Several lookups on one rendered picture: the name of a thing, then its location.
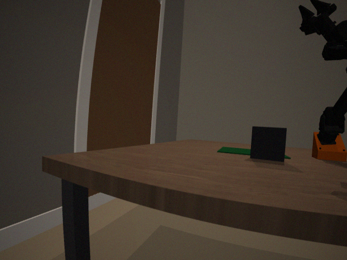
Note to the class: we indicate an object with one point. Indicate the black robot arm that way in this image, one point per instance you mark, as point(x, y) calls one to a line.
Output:
point(332, 120)

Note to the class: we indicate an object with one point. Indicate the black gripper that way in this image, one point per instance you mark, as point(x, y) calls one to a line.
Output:
point(322, 22)

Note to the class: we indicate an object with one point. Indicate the green circuit board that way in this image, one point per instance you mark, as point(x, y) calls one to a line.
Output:
point(232, 150)

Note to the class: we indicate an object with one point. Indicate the black square panel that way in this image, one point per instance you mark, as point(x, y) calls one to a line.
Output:
point(268, 143)

